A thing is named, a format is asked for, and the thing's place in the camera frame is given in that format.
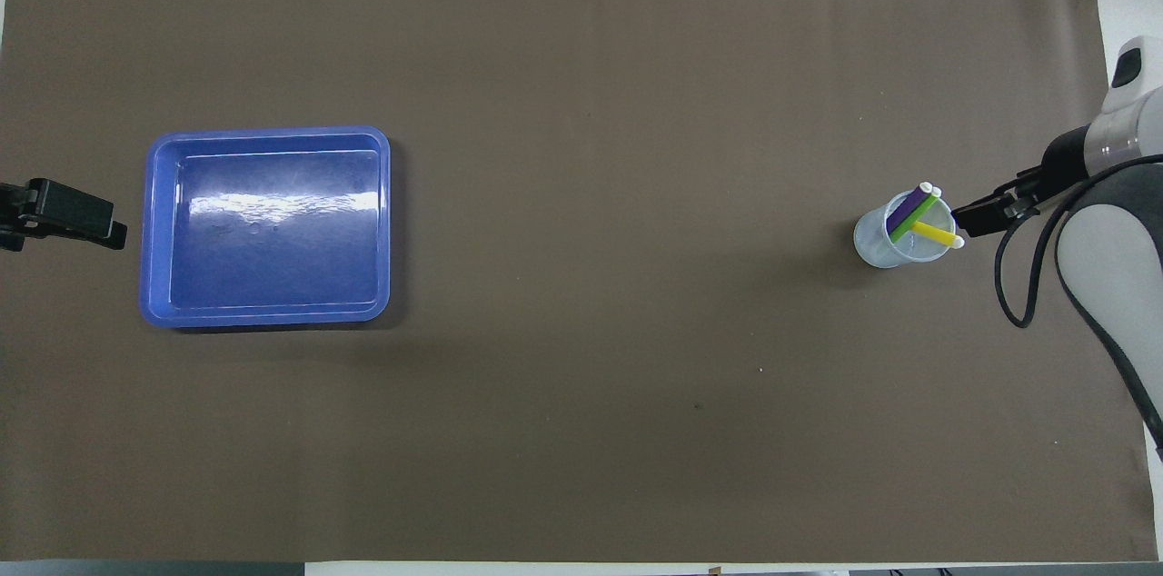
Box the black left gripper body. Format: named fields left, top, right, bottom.
left=0, top=184, right=33, bottom=252

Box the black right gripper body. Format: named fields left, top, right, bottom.
left=995, top=126, right=1091, bottom=215

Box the yellow highlighter pen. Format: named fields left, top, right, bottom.
left=910, top=220, right=967, bottom=251

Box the green highlighter pen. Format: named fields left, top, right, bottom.
left=890, top=186, right=944, bottom=243

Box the purple highlighter pen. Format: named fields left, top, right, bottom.
left=885, top=182, right=933, bottom=233

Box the translucent plastic cup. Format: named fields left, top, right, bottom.
left=853, top=189, right=959, bottom=270

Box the blue plastic tray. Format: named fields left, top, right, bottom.
left=138, top=126, right=393, bottom=330

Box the brown paper table mat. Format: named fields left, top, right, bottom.
left=0, top=0, right=1159, bottom=564

